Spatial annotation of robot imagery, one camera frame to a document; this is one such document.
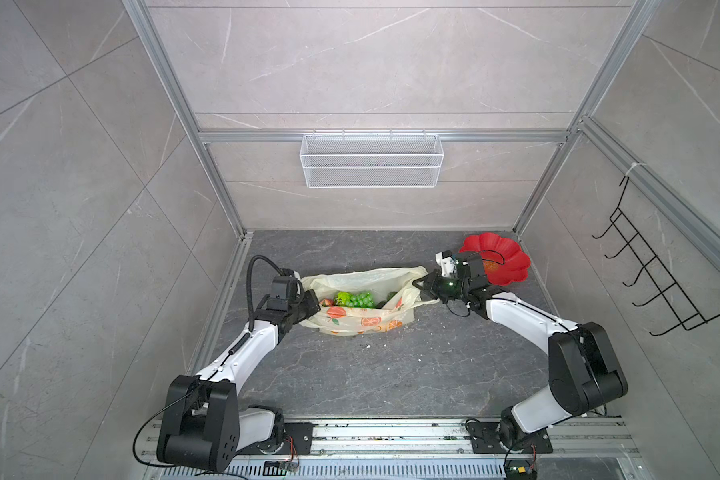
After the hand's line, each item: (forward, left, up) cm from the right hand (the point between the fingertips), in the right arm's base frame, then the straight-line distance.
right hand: (412, 280), depth 88 cm
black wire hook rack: (-8, -53, +17) cm, 56 cm away
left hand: (-2, +28, -2) cm, 29 cm away
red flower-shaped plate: (+17, -38, -14) cm, 44 cm away
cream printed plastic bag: (-12, +18, -3) cm, 22 cm away
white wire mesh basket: (+39, +11, +16) cm, 44 cm away
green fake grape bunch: (-3, +16, -6) cm, 18 cm away
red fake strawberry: (-2, +26, -8) cm, 28 cm away
